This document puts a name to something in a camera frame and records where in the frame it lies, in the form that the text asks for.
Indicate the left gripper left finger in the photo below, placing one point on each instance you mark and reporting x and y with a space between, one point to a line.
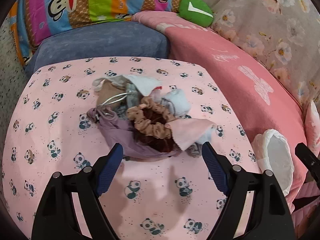
56 216

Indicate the pink blanket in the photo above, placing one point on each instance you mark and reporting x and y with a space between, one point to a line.
223 85

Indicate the pink cleaning cloth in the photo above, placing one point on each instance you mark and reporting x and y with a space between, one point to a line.
186 131

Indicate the dark red scrunchie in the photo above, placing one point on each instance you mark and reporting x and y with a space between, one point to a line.
151 132

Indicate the pink padded jacket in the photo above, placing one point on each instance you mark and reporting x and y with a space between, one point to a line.
306 199

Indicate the grey floral quilt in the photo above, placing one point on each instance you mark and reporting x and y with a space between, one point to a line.
283 35

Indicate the light blue sock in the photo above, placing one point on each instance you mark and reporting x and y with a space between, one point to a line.
195 150
176 102

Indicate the green checkmark cushion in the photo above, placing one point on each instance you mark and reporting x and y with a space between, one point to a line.
196 11

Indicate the pink pillow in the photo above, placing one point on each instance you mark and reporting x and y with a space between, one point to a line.
312 128

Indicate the bin with white liner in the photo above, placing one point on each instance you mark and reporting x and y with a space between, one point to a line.
273 153

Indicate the white sock red trim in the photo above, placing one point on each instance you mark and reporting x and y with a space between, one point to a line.
143 84

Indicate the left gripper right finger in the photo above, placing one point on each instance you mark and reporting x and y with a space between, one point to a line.
269 217

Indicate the colourful monkey print quilt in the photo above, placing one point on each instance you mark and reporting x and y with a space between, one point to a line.
32 21

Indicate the blue velvet cushion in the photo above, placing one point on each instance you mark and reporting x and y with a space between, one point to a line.
100 40

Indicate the beige stocking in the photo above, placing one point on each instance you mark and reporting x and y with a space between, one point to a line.
108 90

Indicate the tan scrunchie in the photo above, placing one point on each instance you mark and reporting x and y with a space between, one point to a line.
135 113

